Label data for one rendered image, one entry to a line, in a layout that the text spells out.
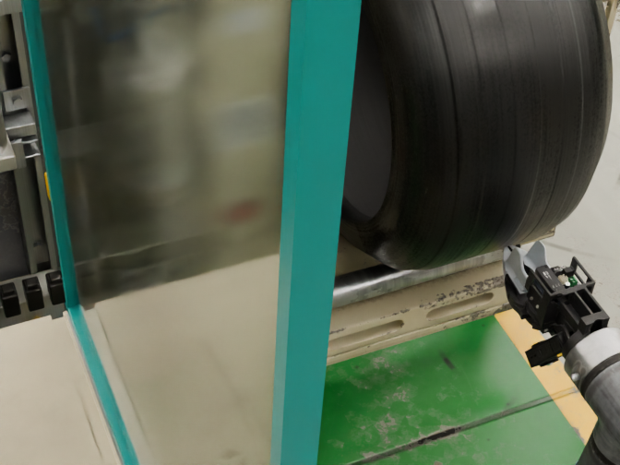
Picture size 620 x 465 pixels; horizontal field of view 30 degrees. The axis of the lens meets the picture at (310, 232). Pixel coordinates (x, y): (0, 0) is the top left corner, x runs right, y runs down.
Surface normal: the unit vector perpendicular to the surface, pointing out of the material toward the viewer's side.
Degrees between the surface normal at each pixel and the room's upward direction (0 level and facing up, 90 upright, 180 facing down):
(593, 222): 0
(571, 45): 53
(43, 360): 0
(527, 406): 0
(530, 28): 46
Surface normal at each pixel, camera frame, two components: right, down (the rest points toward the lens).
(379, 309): 0.05, -0.71
